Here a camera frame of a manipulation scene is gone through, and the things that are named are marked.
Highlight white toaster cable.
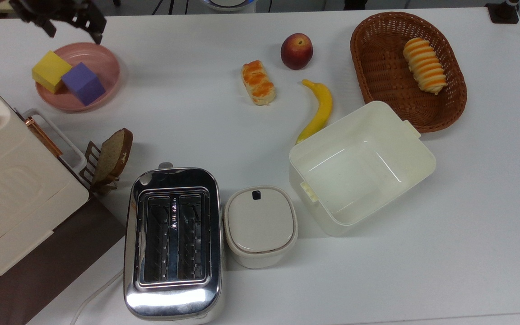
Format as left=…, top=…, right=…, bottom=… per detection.
left=70, top=269, right=125, bottom=325

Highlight metal toast rack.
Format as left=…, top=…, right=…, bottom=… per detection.
left=79, top=141, right=120, bottom=195

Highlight black tripod legs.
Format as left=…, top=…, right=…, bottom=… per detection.
left=152, top=0, right=189, bottom=15

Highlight chrome and cream toaster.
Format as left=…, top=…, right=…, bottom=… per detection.
left=123, top=162, right=224, bottom=322

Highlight copper door handle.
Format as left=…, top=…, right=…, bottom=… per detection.
left=25, top=117, right=63, bottom=158

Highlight brown bread slice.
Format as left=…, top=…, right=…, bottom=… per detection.
left=92, top=128, right=134, bottom=183

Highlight brown wicker basket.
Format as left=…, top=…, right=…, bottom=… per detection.
left=350, top=12, right=468, bottom=133

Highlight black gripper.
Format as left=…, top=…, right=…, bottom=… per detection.
left=9, top=0, right=107, bottom=45

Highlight yellow foam cube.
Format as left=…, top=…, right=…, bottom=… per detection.
left=32, top=50, right=73, bottom=94

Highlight black camera stand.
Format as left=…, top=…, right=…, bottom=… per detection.
left=486, top=0, right=520, bottom=24

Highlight striped bread roll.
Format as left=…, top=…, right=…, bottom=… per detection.
left=403, top=37, right=447, bottom=95

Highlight cream white oven appliance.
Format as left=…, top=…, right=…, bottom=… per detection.
left=0, top=67, right=90, bottom=296

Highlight red toy apple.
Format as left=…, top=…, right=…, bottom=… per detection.
left=280, top=33, right=314, bottom=70

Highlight pink plastic plate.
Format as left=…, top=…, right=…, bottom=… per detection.
left=35, top=42, right=121, bottom=112

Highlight orange glazed bread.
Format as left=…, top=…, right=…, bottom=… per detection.
left=241, top=60, right=276, bottom=106

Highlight yellow toy banana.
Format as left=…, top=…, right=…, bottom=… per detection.
left=296, top=79, right=334, bottom=145

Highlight purple foam cube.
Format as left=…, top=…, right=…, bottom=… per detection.
left=61, top=62, right=106, bottom=107

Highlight cream open plastic box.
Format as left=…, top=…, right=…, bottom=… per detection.
left=288, top=101, right=437, bottom=237

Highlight small cream lidded bin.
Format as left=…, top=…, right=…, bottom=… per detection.
left=223, top=186, right=299, bottom=269

